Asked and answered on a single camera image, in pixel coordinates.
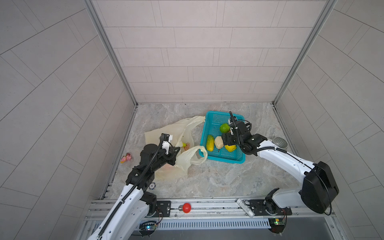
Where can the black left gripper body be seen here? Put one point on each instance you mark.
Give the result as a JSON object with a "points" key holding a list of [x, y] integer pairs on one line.
{"points": [[168, 158]]}

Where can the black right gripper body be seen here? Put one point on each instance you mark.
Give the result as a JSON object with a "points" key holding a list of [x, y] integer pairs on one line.
{"points": [[230, 139]]}

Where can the yellow bell pepper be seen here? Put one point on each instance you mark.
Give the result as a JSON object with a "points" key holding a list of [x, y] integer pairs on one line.
{"points": [[230, 148]]}

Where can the green fruit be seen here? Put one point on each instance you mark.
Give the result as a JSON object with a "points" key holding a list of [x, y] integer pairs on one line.
{"points": [[225, 128]]}

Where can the translucent cream plastic bag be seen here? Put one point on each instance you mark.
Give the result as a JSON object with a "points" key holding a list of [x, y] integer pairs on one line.
{"points": [[189, 155]]}

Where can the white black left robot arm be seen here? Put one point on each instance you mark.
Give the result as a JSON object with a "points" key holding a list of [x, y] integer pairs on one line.
{"points": [[134, 203]]}

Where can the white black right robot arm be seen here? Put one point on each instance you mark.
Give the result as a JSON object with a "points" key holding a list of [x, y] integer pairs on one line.
{"points": [[318, 187]]}

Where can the teal plastic basket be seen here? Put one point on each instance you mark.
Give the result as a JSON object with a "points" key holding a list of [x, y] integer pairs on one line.
{"points": [[212, 125]]}

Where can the pink small toy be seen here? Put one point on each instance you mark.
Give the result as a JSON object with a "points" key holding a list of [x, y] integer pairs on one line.
{"points": [[127, 157]]}

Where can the red emergency stop button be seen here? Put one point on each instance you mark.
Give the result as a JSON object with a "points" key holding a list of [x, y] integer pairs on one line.
{"points": [[185, 208]]}

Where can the ventilation grille strip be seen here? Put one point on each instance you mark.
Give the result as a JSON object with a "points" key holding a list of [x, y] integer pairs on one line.
{"points": [[213, 224]]}

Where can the left circuit board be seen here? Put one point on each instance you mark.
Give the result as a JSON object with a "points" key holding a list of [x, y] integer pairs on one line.
{"points": [[148, 228]]}

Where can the circuit board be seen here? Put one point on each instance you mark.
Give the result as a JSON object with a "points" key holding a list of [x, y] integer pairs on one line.
{"points": [[277, 225], [148, 228]]}

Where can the right circuit board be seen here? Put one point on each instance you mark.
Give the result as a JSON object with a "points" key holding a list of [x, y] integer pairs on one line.
{"points": [[277, 225]]}

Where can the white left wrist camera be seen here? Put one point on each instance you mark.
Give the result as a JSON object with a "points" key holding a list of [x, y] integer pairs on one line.
{"points": [[166, 142]]}

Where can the white label block on rail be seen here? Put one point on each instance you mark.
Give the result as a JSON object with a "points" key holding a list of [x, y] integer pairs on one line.
{"points": [[245, 208]]}

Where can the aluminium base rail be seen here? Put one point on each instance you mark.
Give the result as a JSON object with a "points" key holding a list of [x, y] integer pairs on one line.
{"points": [[224, 208]]}

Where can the aluminium corner post right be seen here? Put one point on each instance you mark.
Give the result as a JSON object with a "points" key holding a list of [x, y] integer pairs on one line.
{"points": [[319, 23]]}

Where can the aluminium corner post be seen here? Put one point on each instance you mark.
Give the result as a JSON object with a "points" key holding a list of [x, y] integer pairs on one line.
{"points": [[319, 23], [109, 49]]}

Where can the aluminium corner post left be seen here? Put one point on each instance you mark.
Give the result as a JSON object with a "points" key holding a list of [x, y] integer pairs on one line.
{"points": [[109, 49]]}

